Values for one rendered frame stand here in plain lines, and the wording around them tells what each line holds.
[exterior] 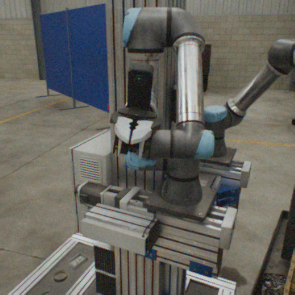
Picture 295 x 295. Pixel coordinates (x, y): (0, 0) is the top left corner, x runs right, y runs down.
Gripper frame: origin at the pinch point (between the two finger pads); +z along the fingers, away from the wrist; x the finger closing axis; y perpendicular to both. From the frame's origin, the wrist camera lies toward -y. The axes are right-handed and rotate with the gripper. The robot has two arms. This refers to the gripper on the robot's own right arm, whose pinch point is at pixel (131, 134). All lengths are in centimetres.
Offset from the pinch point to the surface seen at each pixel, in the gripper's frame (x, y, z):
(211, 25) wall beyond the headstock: -164, -74, -1076
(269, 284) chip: -73, 92, -76
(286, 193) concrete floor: -172, 136, -275
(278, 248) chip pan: -89, 93, -107
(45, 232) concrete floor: 79, 170, -186
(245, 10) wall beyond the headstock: -263, -131, -1055
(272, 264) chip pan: -81, 94, -94
